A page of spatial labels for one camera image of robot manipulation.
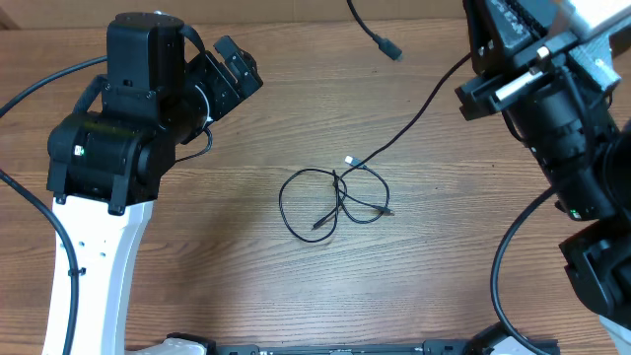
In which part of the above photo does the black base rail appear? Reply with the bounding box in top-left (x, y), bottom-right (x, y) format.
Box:
top-left (127, 322), bottom-right (561, 355)

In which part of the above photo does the right camera cable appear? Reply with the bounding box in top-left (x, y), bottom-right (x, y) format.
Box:
top-left (489, 184), bottom-right (561, 355)

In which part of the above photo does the camera cable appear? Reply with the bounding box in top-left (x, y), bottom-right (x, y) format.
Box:
top-left (489, 184), bottom-right (561, 355)
top-left (0, 54), bottom-right (108, 355)

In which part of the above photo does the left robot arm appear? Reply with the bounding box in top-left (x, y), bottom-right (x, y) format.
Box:
top-left (43, 13), bottom-right (262, 354)

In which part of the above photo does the left camera cable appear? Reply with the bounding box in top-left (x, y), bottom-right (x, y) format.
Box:
top-left (0, 54), bottom-right (108, 355)

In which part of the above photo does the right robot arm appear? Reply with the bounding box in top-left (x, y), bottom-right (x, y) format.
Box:
top-left (456, 0), bottom-right (630, 354)

